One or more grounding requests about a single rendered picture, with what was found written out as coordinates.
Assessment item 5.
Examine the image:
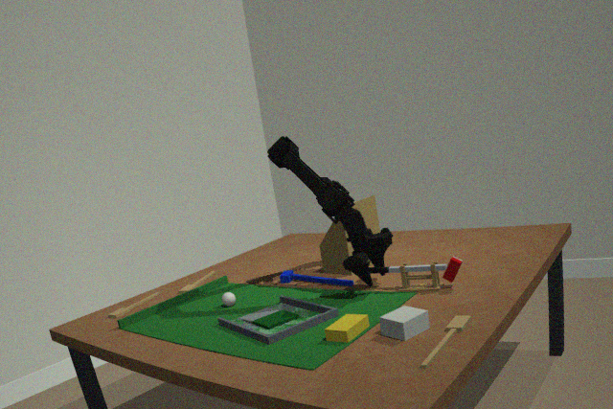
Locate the white golf ball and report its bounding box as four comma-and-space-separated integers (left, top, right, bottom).
221, 292, 236, 307

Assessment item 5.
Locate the green putting mat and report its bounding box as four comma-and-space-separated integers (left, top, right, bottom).
122, 283, 418, 371

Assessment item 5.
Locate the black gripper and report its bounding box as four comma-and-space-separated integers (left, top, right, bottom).
343, 226, 387, 286

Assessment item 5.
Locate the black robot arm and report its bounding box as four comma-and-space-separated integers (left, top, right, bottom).
267, 136, 393, 253

